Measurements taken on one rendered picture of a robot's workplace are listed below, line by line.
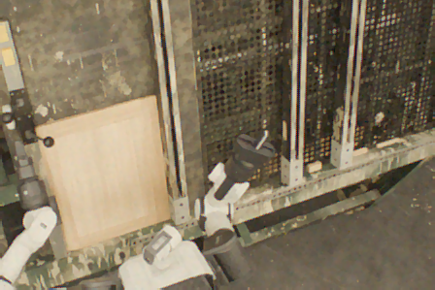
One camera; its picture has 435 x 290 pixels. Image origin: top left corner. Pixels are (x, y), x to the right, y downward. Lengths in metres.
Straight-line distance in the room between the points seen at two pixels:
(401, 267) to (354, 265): 0.28
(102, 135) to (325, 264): 1.83
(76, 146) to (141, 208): 0.40
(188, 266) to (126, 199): 0.51
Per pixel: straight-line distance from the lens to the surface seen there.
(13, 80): 1.73
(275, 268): 3.21
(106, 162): 1.97
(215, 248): 1.70
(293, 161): 2.29
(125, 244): 2.18
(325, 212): 3.23
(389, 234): 3.56
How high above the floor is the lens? 2.96
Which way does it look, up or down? 60 degrees down
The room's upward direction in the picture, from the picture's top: 10 degrees clockwise
